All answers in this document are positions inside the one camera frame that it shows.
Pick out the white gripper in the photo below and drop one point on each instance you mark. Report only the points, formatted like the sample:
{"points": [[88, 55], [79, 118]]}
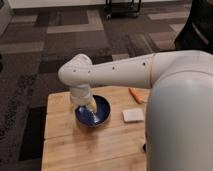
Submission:
{"points": [[81, 95]]}

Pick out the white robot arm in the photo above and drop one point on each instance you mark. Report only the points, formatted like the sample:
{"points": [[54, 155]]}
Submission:
{"points": [[179, 113]]}

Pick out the white eraser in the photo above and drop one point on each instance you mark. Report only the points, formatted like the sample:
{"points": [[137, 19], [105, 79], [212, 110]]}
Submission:
{"points": [[133, 115]]}

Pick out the blue bowl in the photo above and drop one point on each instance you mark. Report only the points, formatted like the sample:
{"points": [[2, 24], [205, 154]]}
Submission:
{"points": [[94, 118]]}

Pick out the orange carrot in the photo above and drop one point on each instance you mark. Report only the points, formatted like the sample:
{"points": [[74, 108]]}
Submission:
{"points": [[136, 96]]}

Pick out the black office chair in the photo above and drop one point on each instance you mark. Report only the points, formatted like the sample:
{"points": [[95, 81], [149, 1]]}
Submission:
{"points": [[197, 33]]}

